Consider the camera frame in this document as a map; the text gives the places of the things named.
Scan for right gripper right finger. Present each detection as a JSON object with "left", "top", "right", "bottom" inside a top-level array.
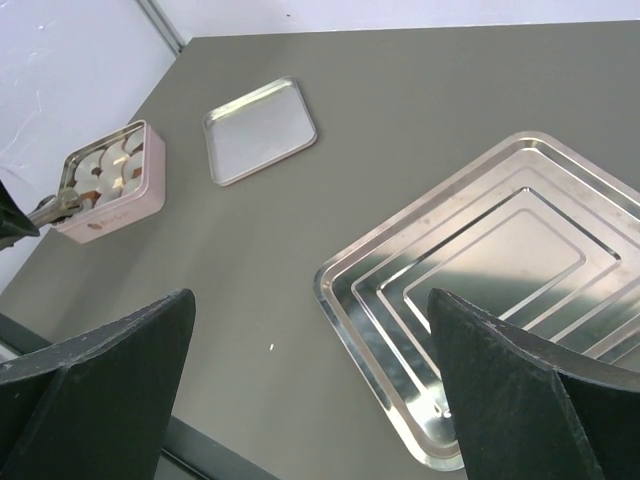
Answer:
[{"left": 427, "top": 288, "right": 639, "bottom": 479}]

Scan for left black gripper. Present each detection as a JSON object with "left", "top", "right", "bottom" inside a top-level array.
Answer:
[{"left": 0, "top": 183, "right": 40, "bottom": 250}]

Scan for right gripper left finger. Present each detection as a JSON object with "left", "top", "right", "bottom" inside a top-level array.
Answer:
[{"left": 0, "top": 288, "right": 197, "bottom": 480}]

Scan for metal tongs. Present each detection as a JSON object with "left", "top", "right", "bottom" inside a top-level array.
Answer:
[{"left": 27, "top": 187, "right": 83, "bottom": 228}]

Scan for pink tin box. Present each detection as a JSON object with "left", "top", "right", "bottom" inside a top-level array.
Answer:
[{"left": 53, "top": 120, "right": 166, "bottom": 244}]

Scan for silver tin lid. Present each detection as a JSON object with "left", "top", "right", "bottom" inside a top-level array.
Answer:
[{"left": 203, "top": 77, "right": 318, "bottom": 186}]

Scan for large steel tray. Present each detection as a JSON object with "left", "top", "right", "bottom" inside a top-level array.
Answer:
[{"left": 314, "top": 132, "right": 639, "bottom": 472}]

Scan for left aluminium frame post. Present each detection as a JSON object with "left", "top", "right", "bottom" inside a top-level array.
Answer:
[{"left": 136, "top": 0, "right": 186, "bottom": 56}]

